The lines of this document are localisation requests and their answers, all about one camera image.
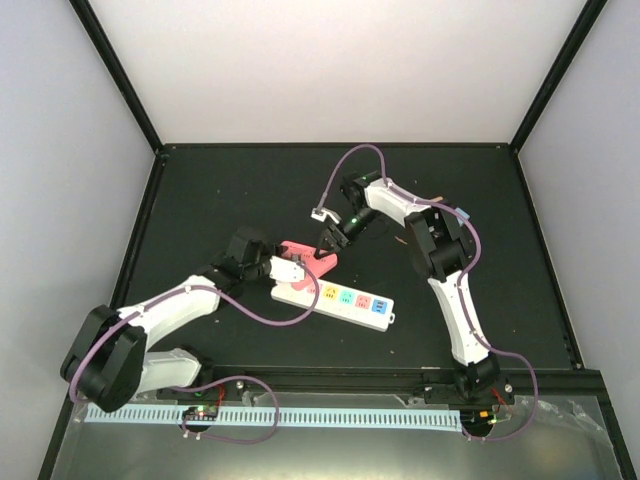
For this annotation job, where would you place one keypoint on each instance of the left circuit board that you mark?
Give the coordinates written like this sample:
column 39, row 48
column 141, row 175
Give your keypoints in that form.
column 200, row 413

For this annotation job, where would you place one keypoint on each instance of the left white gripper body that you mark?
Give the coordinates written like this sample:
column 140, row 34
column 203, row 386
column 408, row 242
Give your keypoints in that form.
column 265, row 267

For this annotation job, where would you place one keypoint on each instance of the circuit board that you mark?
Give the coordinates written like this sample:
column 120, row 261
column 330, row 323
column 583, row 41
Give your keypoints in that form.
column 476, row 418
column 200, row 413

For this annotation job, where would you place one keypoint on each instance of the black aluminium frame rail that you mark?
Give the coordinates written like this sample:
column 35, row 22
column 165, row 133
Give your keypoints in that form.
column 396, row 380

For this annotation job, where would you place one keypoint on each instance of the white power strip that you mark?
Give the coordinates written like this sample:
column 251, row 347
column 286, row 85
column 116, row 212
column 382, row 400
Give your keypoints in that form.
column 340, row 302

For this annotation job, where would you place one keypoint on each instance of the pink extension socket adapter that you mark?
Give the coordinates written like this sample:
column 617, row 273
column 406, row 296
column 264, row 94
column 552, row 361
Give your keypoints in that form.
column 319, row 267

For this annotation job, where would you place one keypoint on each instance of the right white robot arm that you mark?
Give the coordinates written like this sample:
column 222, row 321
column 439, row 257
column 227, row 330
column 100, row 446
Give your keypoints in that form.
column 441, row 248

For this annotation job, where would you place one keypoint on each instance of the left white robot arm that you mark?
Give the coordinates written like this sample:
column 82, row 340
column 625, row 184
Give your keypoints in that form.
column 112, row 359

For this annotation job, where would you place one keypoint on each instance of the light blue slotted cable duct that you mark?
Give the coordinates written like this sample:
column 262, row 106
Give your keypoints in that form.
column 284, row 417

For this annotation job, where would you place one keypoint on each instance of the blue cube plug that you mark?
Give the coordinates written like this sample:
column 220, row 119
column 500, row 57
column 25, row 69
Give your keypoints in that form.
column 462, row 213

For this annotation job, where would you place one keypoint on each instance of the right circuit board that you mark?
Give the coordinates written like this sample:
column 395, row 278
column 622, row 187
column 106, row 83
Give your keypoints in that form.
column 476, row 418

